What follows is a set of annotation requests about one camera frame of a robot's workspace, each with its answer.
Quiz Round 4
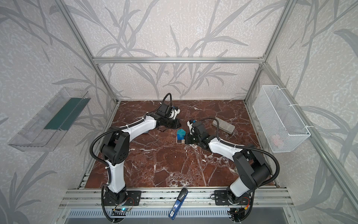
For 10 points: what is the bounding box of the teal triangular roof block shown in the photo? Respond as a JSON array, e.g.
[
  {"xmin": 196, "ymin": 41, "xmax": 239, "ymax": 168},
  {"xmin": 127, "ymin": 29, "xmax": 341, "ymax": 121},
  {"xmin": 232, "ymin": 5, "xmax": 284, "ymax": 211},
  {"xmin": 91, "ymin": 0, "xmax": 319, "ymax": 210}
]
[{"xmin": 177, "ymin": 129, "xmax": 186, "ymax": 140}]

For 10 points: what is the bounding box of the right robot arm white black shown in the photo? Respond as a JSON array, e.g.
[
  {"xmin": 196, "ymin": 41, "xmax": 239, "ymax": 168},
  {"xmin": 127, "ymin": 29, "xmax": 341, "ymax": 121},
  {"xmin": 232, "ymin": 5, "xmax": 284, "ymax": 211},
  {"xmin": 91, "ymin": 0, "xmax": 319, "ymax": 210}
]
[{"xmin": 184, "ymin": 120, "xmax": 280, "ymax": 203}]

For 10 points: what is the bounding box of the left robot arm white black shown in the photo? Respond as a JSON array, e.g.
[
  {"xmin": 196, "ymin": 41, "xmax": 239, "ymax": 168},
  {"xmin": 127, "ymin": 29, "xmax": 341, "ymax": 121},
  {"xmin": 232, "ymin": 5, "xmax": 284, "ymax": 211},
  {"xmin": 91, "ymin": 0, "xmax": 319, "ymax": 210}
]
[{"xmin": 89, "ymin": 103, "xmax": 181, "ymax": 200}]

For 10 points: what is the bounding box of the grey rectangular sponge block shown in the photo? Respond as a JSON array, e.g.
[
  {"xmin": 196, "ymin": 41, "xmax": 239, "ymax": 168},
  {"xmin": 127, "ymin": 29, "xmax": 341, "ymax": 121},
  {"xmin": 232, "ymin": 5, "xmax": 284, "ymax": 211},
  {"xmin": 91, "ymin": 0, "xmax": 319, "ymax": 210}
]
[{"xmin": 212, "ymin": 118, "xmax": 235, "ymax": 134}]

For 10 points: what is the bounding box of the blue black handheld scanner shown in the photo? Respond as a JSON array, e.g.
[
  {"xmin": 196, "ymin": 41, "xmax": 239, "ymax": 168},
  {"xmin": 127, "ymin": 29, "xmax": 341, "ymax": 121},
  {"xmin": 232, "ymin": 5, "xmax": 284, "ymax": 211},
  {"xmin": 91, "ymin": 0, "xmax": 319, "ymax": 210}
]
[{"xmin": 168, "ymin": 188, "xmax": 188, "ymax": 220}]

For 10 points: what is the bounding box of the pink object in basket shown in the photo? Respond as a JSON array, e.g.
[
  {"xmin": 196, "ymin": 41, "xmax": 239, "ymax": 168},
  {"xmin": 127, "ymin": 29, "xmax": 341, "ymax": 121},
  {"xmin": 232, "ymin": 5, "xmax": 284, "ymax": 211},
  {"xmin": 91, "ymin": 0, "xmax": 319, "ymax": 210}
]
[{"xmin": 271, "ymin": 134, "xmax": 284, "ymax": 147}]

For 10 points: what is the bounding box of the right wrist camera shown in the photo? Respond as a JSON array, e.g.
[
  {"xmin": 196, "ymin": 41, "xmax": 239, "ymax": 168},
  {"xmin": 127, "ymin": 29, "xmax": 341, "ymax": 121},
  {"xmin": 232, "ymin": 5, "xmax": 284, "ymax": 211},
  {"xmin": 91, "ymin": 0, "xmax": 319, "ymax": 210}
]
[{"xmin": 187, "ymin": 119, "xmax": 196, "ymax": 134}]

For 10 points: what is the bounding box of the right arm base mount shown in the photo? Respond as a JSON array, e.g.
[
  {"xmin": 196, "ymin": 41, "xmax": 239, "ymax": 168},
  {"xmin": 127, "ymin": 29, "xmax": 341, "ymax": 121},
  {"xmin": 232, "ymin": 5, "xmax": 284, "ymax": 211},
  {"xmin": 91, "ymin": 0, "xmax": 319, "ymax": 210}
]
[{"xmin": 214, "ymin": 190, "xmax": 252, "ymax": 206}]

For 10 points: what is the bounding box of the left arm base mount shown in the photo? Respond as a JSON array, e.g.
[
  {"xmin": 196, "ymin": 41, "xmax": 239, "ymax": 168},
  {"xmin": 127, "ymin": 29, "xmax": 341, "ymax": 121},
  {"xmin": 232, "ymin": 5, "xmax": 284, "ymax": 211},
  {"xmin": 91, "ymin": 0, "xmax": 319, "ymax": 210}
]
[{"xmin": 102, "ymin": 190, "xmax": 142, "ymax": 206}]

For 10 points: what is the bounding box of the white wire mesh basket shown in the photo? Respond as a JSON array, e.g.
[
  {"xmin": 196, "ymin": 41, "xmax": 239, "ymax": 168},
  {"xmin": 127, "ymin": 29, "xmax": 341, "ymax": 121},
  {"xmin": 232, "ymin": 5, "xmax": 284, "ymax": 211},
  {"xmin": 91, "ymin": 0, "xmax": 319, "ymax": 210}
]
[{"xmin": 253, "ymin": 85, "xmax": 310, "ymax": 153}]

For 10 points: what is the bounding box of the clear plastic wall bin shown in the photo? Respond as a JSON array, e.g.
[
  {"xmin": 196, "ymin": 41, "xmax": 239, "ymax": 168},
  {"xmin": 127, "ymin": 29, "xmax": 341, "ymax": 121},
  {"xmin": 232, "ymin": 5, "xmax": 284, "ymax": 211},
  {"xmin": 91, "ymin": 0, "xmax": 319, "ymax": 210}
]
[{"xmin": 8, "ymin": 87, "xmax": 91, "ymax": 152}]

